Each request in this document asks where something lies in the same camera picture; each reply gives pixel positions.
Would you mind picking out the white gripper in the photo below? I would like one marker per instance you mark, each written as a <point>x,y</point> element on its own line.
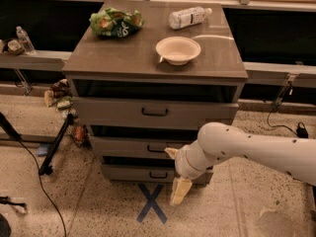
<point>182,165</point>

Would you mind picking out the grey drawer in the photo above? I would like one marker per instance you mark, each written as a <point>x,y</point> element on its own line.
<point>134,147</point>
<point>139,174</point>
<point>152,114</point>

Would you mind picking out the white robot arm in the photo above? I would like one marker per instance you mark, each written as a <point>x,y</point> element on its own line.
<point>217,142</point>

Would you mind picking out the grey bottom drawer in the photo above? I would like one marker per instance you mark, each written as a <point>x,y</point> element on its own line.
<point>139,174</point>

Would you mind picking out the grey drawer cabinet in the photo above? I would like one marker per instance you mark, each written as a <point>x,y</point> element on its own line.
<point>130,68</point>

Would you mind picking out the grey top drawer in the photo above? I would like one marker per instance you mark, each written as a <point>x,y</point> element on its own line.
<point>152,114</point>

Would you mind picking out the blue tape X mark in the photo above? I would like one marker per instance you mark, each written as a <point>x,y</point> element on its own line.
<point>151,203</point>

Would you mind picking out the white paper bowl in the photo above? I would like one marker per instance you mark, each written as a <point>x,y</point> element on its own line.
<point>178,50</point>

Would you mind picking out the black power adapter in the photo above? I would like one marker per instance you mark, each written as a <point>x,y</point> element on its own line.
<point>302,131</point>

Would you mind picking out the black tripod leg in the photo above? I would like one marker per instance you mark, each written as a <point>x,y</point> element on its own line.
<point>45,168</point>

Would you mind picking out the pile of snack bags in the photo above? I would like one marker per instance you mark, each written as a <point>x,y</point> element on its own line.
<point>58,95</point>

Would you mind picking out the clear plastic water bottle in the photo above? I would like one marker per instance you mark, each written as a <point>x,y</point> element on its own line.
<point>188,17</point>

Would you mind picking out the green chip bag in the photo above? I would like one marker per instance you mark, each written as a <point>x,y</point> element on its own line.
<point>114,23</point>

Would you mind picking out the small upright water bottle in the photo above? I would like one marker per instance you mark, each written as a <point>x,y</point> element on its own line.
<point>25,40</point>

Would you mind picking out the crumpled item on ledge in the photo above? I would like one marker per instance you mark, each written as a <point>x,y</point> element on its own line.
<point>11,47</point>

